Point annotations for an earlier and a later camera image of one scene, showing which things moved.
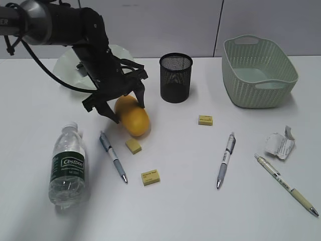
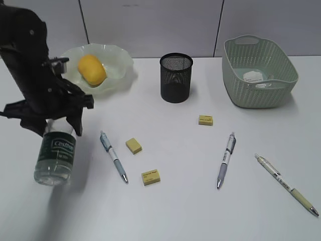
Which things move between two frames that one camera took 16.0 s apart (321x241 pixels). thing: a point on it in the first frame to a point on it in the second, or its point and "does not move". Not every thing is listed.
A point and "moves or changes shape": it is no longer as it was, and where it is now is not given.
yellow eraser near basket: [205, 120] does not move
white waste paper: [280, 145] to [255, 76]
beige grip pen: [301, 199] does not move
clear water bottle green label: [67, 182] to [54, 161]
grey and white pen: [226, 158] does not move
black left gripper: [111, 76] to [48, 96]
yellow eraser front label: [150, 177] does not move
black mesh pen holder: [175, 69] does not move
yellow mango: [135, 119] moves or changes shape
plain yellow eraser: [134, 145] does not move
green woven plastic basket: [256, 73] does not move
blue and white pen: [107, 145] does not move
